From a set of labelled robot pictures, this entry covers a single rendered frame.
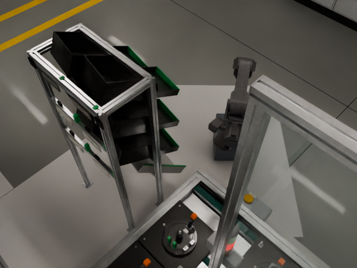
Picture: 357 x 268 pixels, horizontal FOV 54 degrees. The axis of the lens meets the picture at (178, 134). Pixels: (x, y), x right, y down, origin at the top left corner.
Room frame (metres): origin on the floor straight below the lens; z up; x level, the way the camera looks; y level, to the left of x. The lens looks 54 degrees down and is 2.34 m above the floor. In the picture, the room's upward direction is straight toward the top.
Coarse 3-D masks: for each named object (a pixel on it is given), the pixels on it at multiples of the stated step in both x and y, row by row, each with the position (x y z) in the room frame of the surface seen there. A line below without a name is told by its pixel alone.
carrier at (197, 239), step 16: (176, 208) 0.62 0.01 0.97; (160, 224) 0.55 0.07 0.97; (176, 224) 0.55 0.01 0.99; (192, 224) 0.55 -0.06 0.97; (144, 240) 0.49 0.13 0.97; (160, 240) 0.49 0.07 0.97; (176, 240) 0.48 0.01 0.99; (192, 240) 0.48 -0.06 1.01; (160, 256) 0.43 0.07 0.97; (176, 256) 0.43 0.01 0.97; (192, 256) 0.43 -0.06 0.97
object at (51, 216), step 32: (64, 160) 0.93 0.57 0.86; (192, 160) 0.93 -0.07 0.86; (32, 192) 0.75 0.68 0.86; (64, 192) 0.75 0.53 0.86; (96, 192) 0.75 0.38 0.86; (128, 192) 0.75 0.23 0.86; (0, 224) 0.60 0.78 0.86; (32, 224) 0.60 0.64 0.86; (64, 224) 0.60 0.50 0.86; (96, 224) 0.60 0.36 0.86; (32, 256) 0.46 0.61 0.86; (64, 256) 0.46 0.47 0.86; (96, 256) 0.46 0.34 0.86
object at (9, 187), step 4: (0, 172) 0.86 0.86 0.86; (0, 176) 0.84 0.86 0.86; (0, 180) 0.82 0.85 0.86; (4, 180) 0.82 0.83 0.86; (0, 184) 0.80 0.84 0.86; (4, 184) 0.80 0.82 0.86; (8, 184) 0.80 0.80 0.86; (0, 188) 0.77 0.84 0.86; (4, 188) 0.77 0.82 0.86; (8, 188) 0.77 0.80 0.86; (12, 188) 0.77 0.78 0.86; (0, 192) 0.75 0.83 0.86; (4, 192) 0.75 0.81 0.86; (0, 196) 0.73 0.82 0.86
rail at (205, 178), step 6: (198, 174) 0.79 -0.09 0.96; (204, 174) 0.79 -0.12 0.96; (204, 180) 0.76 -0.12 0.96; (210, 180) 0.76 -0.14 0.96; (204, 186) 0.75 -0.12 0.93; (210, 186) 0.74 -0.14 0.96; (216, 186) 0.74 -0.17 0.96; (210, 192) 0.72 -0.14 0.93; (216, 192) 0.70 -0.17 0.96; (222, 192) 0.71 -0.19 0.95; (216, 198) 0.70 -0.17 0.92; (222, 198) 0.67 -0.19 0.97; (222, 204) 0.67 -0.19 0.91
